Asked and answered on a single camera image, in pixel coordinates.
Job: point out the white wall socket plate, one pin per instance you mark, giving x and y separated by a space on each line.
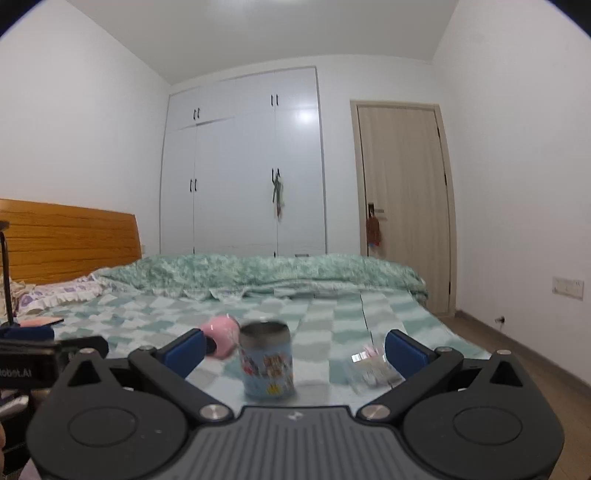
572 288

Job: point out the pink cup lying down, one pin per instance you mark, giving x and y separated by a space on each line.
221 335

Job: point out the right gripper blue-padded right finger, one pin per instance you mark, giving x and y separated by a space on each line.
467 418

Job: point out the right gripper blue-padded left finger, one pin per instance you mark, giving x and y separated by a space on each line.
132 417

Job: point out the green grey checkered blanket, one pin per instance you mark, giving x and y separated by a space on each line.
326 329

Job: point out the purple patterned frilled pillow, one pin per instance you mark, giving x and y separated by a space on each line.
28 298

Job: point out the brown plush on door handle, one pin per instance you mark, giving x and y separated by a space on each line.
373 232

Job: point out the orange wooden headboard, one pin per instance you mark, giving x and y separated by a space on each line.
51 243

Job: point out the green hanging ornament on wardrobe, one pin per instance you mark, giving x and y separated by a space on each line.
277 198

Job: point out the black door handle lock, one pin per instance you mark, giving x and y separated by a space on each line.
373 211

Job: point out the green floral duvet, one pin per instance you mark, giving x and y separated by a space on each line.
228 277

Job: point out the blue cartoon-print steel cup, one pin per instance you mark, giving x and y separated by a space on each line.
266 360

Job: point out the pink phone on bed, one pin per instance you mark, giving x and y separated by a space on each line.
40 322

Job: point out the clear plastic wrapper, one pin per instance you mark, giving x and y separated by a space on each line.
369 370

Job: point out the white built-in wardrobe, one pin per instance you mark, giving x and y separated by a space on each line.
222 140

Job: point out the beige wooden door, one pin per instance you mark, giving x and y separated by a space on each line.
403 166

